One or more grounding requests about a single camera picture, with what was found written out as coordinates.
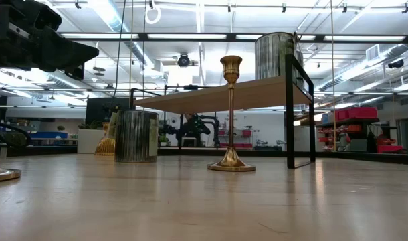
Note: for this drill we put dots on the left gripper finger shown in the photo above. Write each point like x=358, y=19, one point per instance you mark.
x=63, y=53

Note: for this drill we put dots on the black background robot arm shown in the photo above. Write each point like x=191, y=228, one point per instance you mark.
x=167, y=130
x=197, y=129

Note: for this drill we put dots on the black monitor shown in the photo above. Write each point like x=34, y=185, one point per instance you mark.
x=100, y=110

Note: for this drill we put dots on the blue table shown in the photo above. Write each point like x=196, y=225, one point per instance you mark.
x=48, y=135

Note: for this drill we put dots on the white plant pot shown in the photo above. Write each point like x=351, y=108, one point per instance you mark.
x=88, y=142

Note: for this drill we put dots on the amber ribbed glass vase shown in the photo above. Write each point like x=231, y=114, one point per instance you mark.
x=105, y=147

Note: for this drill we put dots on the small green plant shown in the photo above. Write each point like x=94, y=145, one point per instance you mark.
x=162, y=139

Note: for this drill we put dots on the wooden shelf riser black legs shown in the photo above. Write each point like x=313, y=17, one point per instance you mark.
x=224, y=97

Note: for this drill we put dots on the red crate stack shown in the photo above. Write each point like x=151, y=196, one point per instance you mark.
x=235, y=145

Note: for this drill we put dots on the red storage bin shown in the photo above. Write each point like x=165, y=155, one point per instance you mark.
x=356, y=114

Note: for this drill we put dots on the black storage rack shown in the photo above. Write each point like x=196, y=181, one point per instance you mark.
x=371, y=144

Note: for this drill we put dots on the black ceiling fixture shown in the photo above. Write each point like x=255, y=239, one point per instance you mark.
x=396, y=63

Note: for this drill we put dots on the red floor box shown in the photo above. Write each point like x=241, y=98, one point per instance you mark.
x=389, y=148

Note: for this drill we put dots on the silver ventilation duct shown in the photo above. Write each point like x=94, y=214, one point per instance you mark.
x=138, y=52
x=401, y=50

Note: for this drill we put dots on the black aluminium rig frame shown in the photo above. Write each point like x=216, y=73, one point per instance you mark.
x=143, y=37

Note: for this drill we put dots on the black overhead camera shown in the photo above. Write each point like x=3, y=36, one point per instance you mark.
x=183, y=61

